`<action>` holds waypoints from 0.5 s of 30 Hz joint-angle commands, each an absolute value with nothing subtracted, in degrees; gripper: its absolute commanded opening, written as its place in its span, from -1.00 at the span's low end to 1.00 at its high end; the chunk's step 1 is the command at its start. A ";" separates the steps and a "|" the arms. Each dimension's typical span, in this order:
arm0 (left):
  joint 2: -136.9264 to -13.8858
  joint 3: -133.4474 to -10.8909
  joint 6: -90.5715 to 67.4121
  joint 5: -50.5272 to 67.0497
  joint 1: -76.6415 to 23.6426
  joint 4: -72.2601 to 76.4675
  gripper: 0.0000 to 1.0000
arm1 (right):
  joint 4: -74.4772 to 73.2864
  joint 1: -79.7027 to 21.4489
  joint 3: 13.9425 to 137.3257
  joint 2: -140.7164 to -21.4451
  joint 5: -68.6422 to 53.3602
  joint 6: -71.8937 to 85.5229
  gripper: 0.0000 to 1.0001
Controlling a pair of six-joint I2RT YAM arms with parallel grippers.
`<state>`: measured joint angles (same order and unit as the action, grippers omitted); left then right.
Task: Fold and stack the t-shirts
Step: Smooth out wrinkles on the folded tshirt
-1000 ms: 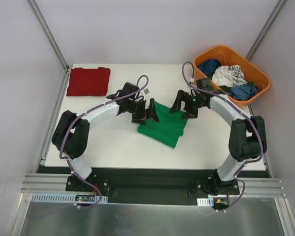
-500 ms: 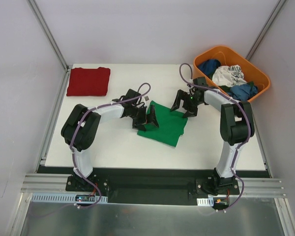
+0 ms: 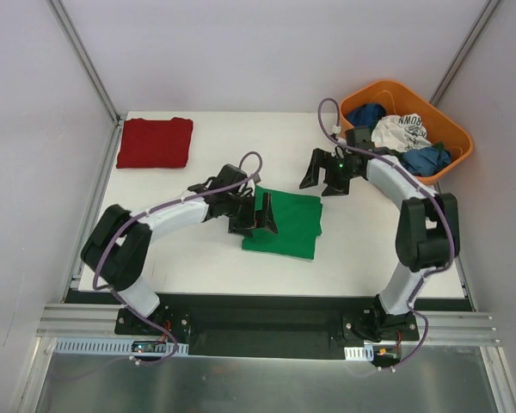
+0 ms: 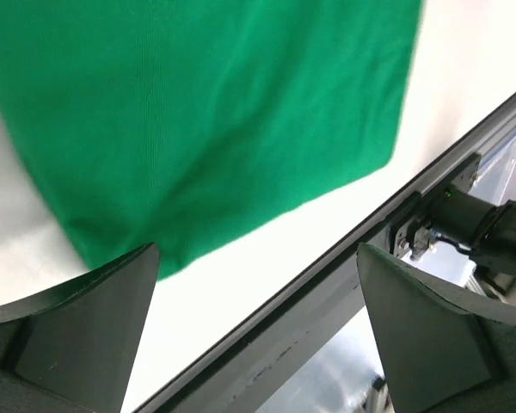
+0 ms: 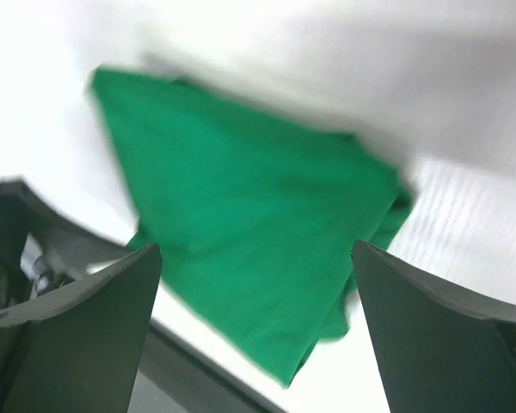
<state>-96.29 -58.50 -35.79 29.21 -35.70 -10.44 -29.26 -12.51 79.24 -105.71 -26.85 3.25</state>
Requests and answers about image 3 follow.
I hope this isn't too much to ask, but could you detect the left aluminium post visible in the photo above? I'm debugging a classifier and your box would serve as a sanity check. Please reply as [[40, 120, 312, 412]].
[[46, 0, 123, 125]]

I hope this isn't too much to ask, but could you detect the left white cable duct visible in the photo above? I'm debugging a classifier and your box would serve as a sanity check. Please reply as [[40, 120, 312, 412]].
[[55, 338, 174, 357]]

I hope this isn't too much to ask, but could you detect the aluminium post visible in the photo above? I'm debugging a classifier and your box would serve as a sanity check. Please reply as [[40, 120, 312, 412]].
[[46, 0, 123, 125], [429, 0, 504, 107]]

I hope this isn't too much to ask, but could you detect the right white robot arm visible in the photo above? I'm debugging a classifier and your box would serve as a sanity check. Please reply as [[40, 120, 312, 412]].
[[299, 127, 460, 342]]

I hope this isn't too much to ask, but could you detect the white printed t-shirt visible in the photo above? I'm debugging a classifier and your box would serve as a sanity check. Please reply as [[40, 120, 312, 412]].
[[372, 114, 432, 152]]

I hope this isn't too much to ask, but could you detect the white cable duct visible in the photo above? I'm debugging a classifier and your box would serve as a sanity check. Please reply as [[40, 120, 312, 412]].
[[55, 338, 174, 357], [344, 344, 374, 362]]

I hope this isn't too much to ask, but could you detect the right aluminium post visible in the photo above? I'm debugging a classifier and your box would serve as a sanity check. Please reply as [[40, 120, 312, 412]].
[[429, 0, 504, 107]]

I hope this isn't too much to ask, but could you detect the dark blue t-shirt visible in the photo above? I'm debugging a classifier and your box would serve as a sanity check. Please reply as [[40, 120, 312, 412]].
[[345, 103, 387, 131]]

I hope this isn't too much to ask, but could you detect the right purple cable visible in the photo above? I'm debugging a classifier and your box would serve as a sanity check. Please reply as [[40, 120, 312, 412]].
[[317, 97, 457, 311]]

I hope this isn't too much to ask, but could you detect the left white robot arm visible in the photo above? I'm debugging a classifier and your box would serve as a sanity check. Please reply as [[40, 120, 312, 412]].
[[81, 163, 279, 335]]

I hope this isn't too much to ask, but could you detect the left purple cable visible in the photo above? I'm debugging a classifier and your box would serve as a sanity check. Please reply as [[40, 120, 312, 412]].
[[92, 151, 264, 367]]

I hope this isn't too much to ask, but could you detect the right white cable duct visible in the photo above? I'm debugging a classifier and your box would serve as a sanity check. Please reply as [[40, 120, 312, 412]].
[[344, 344, 374, 362]]

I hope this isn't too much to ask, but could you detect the green t-shirt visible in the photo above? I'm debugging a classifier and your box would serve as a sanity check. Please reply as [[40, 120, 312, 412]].
[[242, 186, 323, 260]]

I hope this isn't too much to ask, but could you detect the aluminium frame rail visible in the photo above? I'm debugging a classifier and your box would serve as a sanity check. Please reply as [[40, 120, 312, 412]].
[[36, 303, 503, 347]]

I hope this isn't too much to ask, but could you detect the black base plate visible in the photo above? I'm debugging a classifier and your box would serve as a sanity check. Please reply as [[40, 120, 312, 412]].
[[114, 293, 419, 360]]

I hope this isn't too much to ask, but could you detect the folded red t-shirt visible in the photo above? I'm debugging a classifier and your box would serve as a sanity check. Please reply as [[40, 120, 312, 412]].
[[116, 117, 194, 169]]

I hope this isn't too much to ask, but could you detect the orange plastic basket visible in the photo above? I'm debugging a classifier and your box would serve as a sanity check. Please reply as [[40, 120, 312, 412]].
[[339, 79, 474, 186]]

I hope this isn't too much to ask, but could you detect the purple cable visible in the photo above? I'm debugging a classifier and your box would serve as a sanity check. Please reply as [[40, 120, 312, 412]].
[[317, 97, 457, 311], [92, 151, 264, 367]]

